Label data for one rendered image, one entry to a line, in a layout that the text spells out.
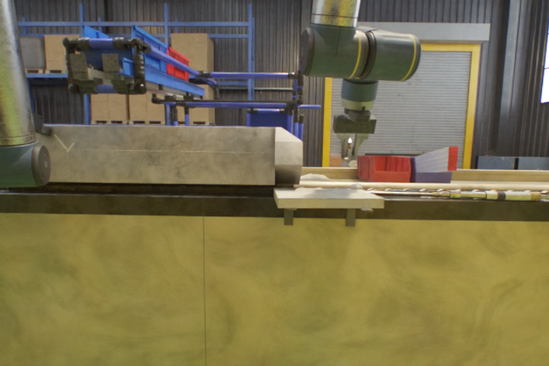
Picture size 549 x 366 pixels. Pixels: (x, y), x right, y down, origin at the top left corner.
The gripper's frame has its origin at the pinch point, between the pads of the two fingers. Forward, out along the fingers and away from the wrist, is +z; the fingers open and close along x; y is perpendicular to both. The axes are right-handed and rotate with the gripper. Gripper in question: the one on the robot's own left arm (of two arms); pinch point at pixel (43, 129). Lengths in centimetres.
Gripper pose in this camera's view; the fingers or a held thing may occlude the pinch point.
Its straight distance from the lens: 127.8
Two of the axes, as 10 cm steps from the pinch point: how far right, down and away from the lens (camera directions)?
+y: 0.2, -10.0, 0.6
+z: 0.1, 0.6, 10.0
